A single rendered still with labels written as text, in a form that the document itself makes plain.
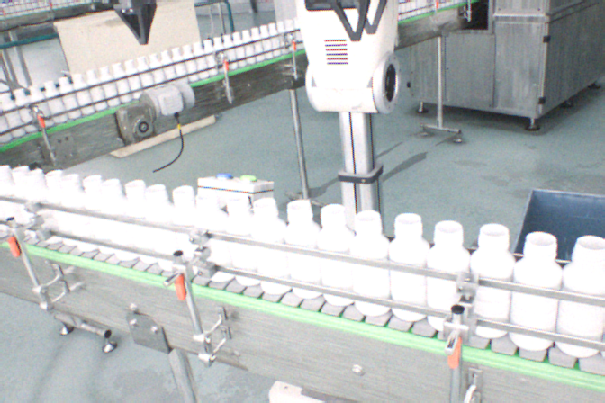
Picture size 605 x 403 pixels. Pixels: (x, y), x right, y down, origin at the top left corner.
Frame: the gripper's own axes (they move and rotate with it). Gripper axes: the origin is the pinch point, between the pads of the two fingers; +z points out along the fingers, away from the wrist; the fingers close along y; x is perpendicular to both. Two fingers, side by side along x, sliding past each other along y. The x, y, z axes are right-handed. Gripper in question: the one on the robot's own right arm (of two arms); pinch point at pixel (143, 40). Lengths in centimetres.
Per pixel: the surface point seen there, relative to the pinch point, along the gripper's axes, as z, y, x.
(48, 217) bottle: 33.9, 16.1, -24.1
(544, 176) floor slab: 136, -267, 57
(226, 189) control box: 29.5, 1.2, 14.6
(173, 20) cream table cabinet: 33, -310, -264
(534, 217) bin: 52, -46, 69
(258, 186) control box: 29.1, -0.9, 21.1
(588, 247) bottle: 25, 12, 80
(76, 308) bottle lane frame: 56, 19, -21
